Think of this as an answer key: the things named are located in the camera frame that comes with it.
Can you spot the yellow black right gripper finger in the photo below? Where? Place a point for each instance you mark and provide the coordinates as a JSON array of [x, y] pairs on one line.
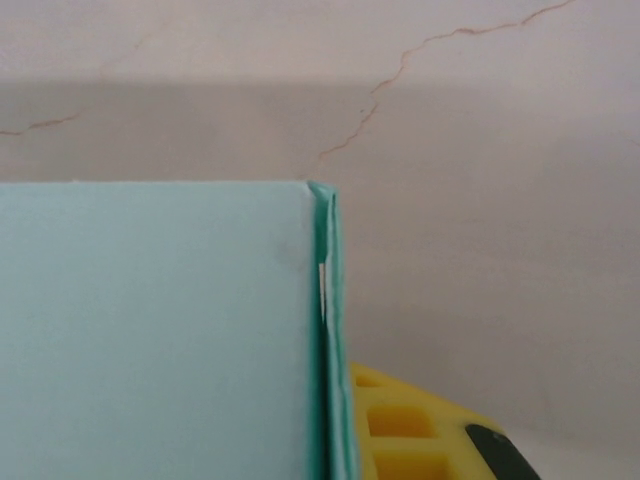
[[400, 440]]

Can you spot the light teal paper box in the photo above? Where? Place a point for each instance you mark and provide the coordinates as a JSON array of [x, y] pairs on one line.
[[150, 325]]

